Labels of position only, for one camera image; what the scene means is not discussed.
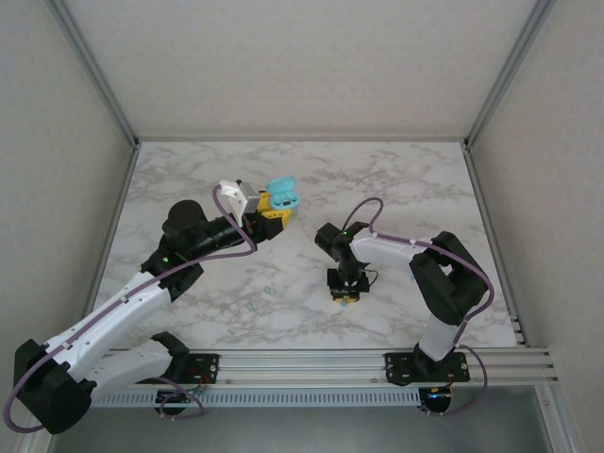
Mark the blue earbud charging case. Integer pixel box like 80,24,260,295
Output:
266,175,302,210

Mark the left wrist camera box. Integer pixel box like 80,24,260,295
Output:
218,178,264,228

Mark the aluminium table side rail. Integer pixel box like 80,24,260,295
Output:
75,143,143,331
463,143,529,350

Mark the aluminium frame crossbar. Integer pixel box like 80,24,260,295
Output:
135,135,469,143

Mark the aluminium mounting rail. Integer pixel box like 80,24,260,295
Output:
103,347,562,387

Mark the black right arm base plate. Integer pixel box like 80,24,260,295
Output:
384,351,472,384

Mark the white slotted cable duct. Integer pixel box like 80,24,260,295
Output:
92,389,422,408

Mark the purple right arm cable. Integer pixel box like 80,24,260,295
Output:
343,197,495,419

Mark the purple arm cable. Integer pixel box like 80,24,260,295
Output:
3,184,260,434
343,197,495,419

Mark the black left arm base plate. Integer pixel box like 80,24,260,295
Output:
155,352,222,384

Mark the aluminium frame post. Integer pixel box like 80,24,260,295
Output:
46,0,142,147
16,429,60,453
462,0,561,148
537,384,584,453

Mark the aluminium lower frame post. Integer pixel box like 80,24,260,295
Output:
16,429,60,453
537,384,584,453

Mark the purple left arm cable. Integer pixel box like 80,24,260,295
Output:
3,184,260,434

